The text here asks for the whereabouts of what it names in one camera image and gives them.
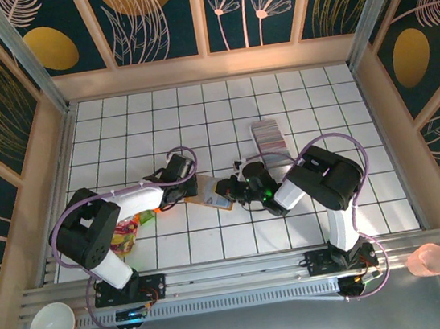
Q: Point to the row of credit cards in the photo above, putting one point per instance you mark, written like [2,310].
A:
[267,136]

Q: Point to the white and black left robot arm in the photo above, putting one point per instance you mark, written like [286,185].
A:
[90,230]

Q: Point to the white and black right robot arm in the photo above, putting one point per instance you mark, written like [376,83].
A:
[328,182]

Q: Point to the colourful snack bag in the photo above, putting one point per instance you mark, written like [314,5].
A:
[124,238]

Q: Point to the small black control board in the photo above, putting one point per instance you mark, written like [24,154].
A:
[130,315]
[353,282]

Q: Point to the pink plastic cup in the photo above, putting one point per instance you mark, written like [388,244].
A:
[427,261]

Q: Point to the white bowl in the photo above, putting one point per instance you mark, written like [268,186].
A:
[51,328]

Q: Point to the aluminium mounting rail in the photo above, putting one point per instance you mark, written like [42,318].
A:
[234,272]

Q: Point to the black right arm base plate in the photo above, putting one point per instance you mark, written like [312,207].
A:
[318,263]

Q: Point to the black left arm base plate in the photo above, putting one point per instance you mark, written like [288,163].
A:
[155,286]

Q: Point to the aluminium side rail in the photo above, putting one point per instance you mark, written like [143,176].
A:
[58,194]

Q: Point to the aluminium frame post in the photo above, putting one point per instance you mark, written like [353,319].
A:
[370,11]
[28,64]

